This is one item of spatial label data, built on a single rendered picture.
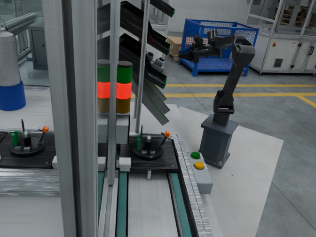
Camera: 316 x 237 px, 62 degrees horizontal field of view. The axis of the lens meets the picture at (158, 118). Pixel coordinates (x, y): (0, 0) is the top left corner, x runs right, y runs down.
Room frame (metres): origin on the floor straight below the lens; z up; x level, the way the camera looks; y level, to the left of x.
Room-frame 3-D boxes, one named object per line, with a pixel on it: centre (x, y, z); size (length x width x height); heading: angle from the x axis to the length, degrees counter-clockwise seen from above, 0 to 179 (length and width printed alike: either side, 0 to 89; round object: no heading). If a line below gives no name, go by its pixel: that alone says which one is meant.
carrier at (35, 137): (0.89, 0.52, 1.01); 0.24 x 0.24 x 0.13; 8
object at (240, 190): (1.16, -0.26, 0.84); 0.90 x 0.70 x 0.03; 153
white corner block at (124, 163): (0.85, 0.11, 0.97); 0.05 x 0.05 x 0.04; 8
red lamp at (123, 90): (0.76, 0.12, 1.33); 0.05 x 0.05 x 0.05
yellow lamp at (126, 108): (0.76, 0.12, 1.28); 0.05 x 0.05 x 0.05
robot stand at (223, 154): (1.14, -0.30, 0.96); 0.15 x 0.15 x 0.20; 63
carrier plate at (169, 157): (0.96, 0.03, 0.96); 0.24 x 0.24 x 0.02; 8
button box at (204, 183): (0.91, -0.20, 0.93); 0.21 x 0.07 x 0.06; 8
